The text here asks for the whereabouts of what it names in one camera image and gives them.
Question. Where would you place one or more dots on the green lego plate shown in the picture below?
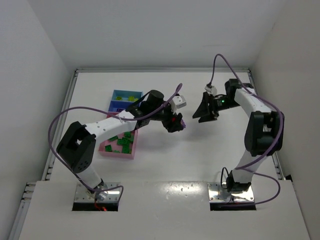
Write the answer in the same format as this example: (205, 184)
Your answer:
(124, 141)

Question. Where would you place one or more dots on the yellow-green small lego brick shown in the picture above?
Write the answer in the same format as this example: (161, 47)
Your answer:
(119, 98)

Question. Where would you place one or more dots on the large pink bin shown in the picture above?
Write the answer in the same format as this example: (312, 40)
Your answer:
(101, 148)

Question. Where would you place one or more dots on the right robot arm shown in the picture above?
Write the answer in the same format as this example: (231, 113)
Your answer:
(264, 131)

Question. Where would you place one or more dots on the light blue bin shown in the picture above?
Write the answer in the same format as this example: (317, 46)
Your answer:
(125, 94)

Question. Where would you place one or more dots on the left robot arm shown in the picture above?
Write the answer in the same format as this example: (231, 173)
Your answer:
(76, 148)

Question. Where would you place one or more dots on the metal base plate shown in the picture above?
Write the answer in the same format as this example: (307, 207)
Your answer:
(218, 194)
(82, 195)

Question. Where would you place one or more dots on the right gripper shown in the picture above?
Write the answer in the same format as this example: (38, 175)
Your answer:
(210, 107)

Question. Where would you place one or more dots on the green two-stud lego brick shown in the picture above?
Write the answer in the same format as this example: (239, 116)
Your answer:
(108, 148)

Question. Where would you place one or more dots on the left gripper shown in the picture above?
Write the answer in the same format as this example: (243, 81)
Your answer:
(172, 122)

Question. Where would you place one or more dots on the small pink bin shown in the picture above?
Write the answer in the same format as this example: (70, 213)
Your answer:
(113, 115)

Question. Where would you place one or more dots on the red purple lego stack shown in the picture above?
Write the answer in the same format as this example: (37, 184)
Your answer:
(178, 124)

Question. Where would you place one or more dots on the lime green long lego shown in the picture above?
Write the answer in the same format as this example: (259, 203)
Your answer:
(132, 99)

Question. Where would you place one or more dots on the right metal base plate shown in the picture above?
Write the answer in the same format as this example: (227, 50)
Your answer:
(218, 194)

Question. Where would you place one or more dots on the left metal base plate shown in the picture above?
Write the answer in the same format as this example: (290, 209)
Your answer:
(82, 195)

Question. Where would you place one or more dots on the green square lego brick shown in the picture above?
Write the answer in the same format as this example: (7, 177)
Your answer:
(128, 134)

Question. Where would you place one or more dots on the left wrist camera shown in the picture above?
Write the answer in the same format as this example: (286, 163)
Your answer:
(178, 102)

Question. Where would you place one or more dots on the dark blue bin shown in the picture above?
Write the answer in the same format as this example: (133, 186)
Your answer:
(114, 104)

